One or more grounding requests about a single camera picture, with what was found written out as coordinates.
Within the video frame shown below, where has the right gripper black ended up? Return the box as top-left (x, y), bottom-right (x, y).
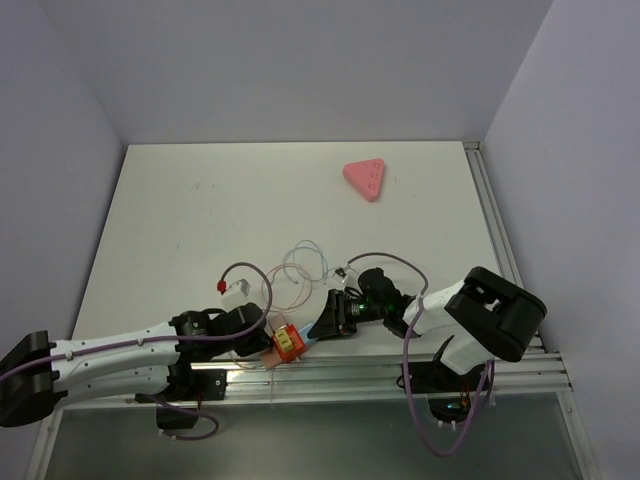
top-left (308, 288), bottom-right (387, 341)

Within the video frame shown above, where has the blue plug adapter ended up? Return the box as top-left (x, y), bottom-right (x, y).
top-left (299, 323), bottom-right (316, 346)

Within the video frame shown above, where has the pink charger block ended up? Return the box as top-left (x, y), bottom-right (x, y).
top-left (268, 313), bottom-right (289, 333)

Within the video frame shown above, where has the red cube socket adapter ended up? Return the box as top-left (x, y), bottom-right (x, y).
top-left (272, 325), bottom-right (307, 363)

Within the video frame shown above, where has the yellow plug adapter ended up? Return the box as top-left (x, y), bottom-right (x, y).
top-left (274, 328), bottom-right (295, 354)

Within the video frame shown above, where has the pink thin cable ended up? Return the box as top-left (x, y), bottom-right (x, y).
top-left (229, 264), bottom-right (316, 371)

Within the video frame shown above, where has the light blue thin cable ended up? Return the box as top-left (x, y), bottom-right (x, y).
top-left (281, 238), bottom-right (346, 286)

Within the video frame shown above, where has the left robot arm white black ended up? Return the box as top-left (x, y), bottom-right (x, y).
top-left (1, 303), bottom-right (271, 428)

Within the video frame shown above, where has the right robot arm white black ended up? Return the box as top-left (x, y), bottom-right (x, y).
top-left (308, 266), bottom-right (547, 390)

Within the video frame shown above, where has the pink triangular power strip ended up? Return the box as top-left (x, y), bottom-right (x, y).
top-left (342, 158), bottom-right (385, 203)

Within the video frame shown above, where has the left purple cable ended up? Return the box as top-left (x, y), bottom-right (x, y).
top-left (0, 262), bottom-right (274, 444)

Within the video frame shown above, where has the purple cable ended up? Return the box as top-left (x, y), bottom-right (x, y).
top-left (0, 262), bottom-right (274, 444)
top-left (344, 252), bottom-right (496, 459)

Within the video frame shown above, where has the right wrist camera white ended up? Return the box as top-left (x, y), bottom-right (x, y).
top-left (332, 262), bottom-right (353, 287)

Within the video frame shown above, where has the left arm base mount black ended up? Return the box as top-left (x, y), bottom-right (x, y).
top-left (135, 364), bottom-right (227, 441)

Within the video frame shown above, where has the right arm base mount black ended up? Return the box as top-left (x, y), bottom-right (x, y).
top-left (409, 361), bottom-right (495, 426)

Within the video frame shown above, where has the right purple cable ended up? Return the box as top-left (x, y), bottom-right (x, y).
top-left (344, 252), bottom-right (496, 459)

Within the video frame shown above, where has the aluminium right side rail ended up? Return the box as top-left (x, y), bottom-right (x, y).
top-left (463, 140), bottom-right (571, 381)

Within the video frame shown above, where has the aluminium rail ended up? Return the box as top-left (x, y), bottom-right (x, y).
top-left (54, 354), bottom-right (572, 410)
top-left (463, 140), bottom-right (571, 381)

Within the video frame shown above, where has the aluminium front rail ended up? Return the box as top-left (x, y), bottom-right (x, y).
top-left (54, 354), bottom-right (572, 410)

